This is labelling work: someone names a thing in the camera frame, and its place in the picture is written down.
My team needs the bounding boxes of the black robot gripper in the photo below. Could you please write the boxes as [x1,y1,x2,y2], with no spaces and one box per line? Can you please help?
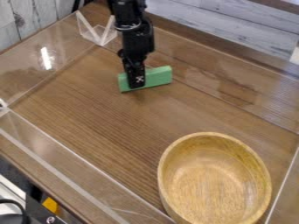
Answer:
[117,17,155,89]

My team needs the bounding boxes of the green rectangular block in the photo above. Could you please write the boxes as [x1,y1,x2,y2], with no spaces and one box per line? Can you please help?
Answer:
[118,66,174,93]

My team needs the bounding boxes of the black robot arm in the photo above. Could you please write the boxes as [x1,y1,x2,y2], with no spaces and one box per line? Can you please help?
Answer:
[107,0,155,89]

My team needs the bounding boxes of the light wooden bowl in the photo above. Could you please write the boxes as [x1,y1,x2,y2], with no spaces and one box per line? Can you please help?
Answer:
[157,132,273,224]

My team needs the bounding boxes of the black device with yellow label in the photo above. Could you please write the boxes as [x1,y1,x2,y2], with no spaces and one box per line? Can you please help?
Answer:
[23,186,81,224]

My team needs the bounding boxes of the clear acrylic corner bracket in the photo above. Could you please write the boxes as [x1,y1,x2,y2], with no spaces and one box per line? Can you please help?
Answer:
[75,11,118,46]

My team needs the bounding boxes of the clear acrylic tray wall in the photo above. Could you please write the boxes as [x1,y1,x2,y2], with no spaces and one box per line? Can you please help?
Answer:
[0,99,175,224]

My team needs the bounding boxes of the black cable at bottom left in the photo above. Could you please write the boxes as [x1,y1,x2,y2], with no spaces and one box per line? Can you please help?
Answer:
[0,199,33,224]

